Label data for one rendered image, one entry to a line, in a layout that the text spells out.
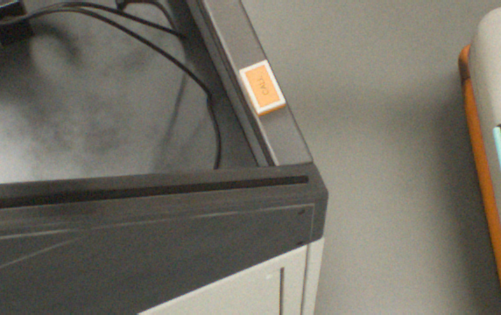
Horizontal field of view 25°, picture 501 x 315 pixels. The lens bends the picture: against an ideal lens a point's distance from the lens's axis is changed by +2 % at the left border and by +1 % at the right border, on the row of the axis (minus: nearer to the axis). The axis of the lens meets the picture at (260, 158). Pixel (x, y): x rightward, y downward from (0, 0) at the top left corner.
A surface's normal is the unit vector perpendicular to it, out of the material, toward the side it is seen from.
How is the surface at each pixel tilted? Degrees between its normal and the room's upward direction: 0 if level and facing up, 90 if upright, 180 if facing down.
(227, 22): 0
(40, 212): 43
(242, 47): 0
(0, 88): 0
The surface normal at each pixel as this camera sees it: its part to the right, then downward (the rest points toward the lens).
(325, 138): -0.01, -0.34
